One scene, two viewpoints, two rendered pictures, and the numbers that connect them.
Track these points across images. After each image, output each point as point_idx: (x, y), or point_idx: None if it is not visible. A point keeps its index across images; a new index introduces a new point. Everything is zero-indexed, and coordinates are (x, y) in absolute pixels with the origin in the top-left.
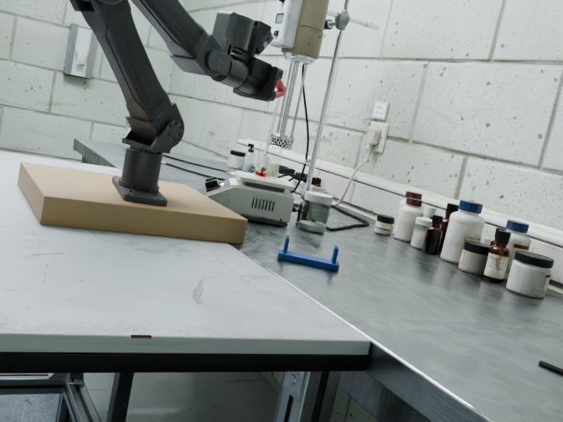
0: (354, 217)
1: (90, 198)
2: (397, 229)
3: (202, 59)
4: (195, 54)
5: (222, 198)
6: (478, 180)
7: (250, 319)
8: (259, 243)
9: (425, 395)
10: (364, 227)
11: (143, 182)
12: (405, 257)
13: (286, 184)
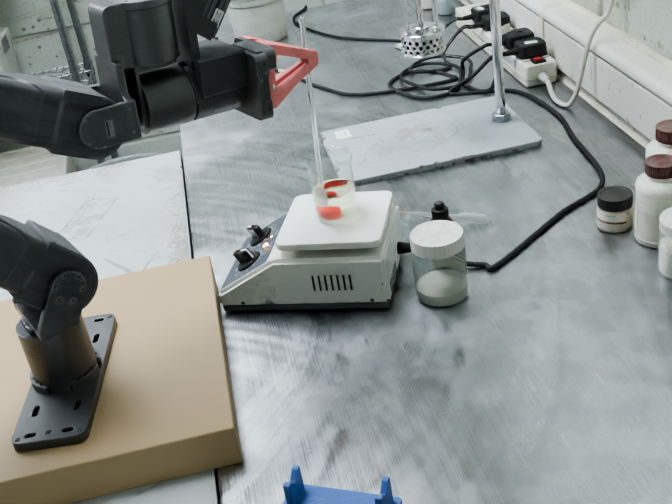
0: (586, 155)
1: None
2: (636, 225)
3: (69, 143)
4: (48, 143)
5: (259, 286)
6: None
7: None
8: (283, 437)
9: None
10: (585, 204)
11: (59, 380)
12: (612, 355)
13: (364, 237)
